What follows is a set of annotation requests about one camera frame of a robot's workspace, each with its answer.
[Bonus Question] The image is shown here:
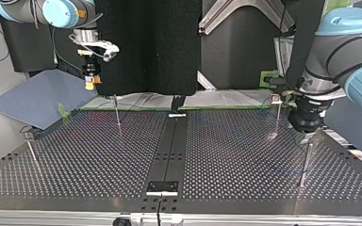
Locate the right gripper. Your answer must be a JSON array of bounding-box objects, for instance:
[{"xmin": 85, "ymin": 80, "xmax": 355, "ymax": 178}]
[{"xmin": 81, "ymin": 54, "xmax": 103, "ymax": 91}]

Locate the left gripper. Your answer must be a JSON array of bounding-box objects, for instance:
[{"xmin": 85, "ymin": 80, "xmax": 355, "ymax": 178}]
[{"xmin": 287, "ymin": 93, "xmax": 335, "ymax": 146}]

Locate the connector holder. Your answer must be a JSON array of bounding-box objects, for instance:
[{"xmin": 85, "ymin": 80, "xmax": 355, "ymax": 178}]
[{"xmin": 168, "ymin": 95, "xmax": 188, "ymax": 119}]

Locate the grey board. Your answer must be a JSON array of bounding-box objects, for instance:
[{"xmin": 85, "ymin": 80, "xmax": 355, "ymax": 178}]
[{"xmin": 0, "ymin": 68, "xmax": 99, "ymax": 131}]

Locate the black panel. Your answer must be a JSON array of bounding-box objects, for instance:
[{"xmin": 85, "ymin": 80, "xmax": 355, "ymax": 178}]
[{"xmin": 93, "ymin": 0, "xmax": 204, "ymax": 97}]

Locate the metal post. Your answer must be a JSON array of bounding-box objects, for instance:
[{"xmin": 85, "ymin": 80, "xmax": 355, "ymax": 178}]
[
  {"xmin": 269, "ymin": 93, "xmax": 283, "ymax": 139},
  {"xmin": 297, "ymin": 142, "xmax": 315, "ymax": 188},
  {"xmin": 112, "ymin": 93, "xmax": 123, "ymax": 135},
  {"xmin": 21, "ymin": 126, "xmax": 44, "ymax": 177}
]

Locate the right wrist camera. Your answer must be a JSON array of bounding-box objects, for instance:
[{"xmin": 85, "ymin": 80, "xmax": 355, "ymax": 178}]
[{"xmin": 68, "ymin": 32, "xmax": 121, "ymax": 63}]

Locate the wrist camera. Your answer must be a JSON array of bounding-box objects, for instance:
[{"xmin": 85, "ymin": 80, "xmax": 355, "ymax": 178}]
[
  {"xmin": 68, "ymin": 32, "xmax": 121, "ymax": 63},
  {"xmin": 281, "ymin": 89, "xmax": 302, "ymax": 109}
]

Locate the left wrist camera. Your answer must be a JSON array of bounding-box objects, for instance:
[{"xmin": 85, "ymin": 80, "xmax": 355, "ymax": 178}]
[{"xmin": 281, "ymin": 89, "xmax": 302, "ymax": 109}]

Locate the silver metal frame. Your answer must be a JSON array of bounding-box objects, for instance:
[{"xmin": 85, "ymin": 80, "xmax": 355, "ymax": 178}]
[{"xmin": 197, "ymin": 0, "xmax": 296, "ymax": 36}]

